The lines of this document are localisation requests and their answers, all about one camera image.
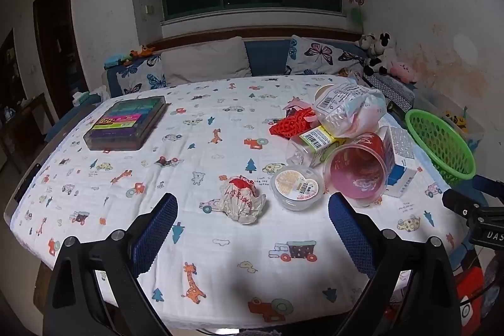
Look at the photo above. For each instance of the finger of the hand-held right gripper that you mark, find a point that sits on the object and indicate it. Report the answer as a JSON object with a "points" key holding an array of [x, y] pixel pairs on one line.
{"points": [[490, 186], [458, 202]]}

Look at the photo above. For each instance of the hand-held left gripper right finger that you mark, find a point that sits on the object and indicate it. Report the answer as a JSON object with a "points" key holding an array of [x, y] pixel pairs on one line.
{"points": [[350, 237]]}

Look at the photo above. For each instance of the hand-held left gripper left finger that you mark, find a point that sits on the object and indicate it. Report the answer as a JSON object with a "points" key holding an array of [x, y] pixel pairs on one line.
{"points": [[157, 233]]}

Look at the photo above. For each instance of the green plastic basket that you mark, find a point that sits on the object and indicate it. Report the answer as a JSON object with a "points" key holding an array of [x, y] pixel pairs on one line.
{"points": [[437, 147]]}

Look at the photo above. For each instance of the white and blue carton box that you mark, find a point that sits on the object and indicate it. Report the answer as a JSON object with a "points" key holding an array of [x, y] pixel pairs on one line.
{"points": [[399, 170]]}

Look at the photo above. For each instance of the clear plastic bottle green label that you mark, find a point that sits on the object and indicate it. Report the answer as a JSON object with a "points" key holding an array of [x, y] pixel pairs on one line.
{"points": [[315, 138]]}

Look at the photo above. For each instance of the clear storage bin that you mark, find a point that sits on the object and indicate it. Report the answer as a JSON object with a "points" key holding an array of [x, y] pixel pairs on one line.
{"points": [[476, 129]]}

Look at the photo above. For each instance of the red plastic object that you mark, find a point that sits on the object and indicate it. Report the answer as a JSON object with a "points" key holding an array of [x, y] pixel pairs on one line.
{"points": [[468, 288]]}

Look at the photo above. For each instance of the red plastic cup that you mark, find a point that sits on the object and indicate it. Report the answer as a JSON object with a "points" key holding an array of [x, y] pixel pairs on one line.
{"points": [[358, 170]]}

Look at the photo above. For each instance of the small round lidded plastic container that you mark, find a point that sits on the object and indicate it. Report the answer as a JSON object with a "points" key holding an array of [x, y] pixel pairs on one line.
{"points": [[297, 188]]}

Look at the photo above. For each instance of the yellow toy vehicle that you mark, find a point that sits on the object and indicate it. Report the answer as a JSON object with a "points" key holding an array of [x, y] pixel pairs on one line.
{"points": [[458, 120]]}

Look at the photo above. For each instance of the crumpled white paper wrapper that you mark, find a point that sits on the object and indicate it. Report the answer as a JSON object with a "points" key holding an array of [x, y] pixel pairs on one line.
{"points": [[240, 200]]}

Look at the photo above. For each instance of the printed cartoon blanket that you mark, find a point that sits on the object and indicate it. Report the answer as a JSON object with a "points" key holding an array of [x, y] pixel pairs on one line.
{"points": [[220, 147]]}

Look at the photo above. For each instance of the clear box of colourful blocks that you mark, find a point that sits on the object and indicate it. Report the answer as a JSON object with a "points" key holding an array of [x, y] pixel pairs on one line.
{"points": [[126, 121]]}

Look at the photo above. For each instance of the red mesh net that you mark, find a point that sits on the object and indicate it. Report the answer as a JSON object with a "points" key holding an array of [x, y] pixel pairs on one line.
{"points": [[291, 125]]}

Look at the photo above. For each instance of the crumpled clear plastic bag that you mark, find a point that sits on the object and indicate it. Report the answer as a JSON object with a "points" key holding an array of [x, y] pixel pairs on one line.
{"points": [[348, 109]]}

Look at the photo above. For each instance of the grey patterned cloth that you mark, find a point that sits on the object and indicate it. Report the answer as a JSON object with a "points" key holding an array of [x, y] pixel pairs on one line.
{"points": [[393, 90]]}

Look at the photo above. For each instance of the pink plush toy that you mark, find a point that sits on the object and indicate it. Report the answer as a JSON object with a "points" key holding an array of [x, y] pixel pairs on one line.
{"points": [[404, 71]]}

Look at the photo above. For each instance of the pink wrapper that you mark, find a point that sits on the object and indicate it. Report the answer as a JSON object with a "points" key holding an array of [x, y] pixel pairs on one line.
{"points": [[294, 104]]}

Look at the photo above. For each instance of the tissue box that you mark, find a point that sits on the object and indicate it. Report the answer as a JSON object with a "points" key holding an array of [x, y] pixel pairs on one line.
{"points": [[84, 98]]}

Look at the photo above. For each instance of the small butterfly print pillow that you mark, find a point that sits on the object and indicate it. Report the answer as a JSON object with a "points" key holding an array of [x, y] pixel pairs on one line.
{"points": [[139, 78]]}

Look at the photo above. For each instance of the black and white cow plush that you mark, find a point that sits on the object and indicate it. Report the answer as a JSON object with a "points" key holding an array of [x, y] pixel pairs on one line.
{"points": [[378, 50]]}

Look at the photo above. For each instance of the folded blue cloth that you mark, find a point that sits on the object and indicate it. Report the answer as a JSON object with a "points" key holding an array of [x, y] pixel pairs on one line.
{"points": [[114, 60]]}

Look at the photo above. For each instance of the beige pillow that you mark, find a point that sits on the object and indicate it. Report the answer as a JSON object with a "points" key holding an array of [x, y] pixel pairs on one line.
{"points": [[204, 60]]}

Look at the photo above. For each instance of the orange plush toy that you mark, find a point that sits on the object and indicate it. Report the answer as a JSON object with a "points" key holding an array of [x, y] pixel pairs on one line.
{"points": [[141, 52]]}

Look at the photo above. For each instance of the large butterfly print pillow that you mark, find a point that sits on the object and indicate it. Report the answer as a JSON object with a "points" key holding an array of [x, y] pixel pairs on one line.
{"points": [[323, 54]]}

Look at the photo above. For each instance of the dark wooden cabinet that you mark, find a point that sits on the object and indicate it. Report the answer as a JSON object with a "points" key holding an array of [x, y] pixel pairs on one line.
{"points": [[17, 103]]}

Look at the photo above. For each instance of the dark wooden door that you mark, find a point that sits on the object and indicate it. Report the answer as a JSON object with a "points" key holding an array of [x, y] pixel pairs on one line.
{"points": [[59, 44]]}

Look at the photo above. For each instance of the brown wooden headboard rail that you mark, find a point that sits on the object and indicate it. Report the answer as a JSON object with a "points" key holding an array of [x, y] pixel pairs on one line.
{"points": [[267, 34]]}

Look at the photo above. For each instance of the wall light switch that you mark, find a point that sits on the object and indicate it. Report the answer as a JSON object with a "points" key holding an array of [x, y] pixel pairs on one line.
{"points": [[149, 9]]}

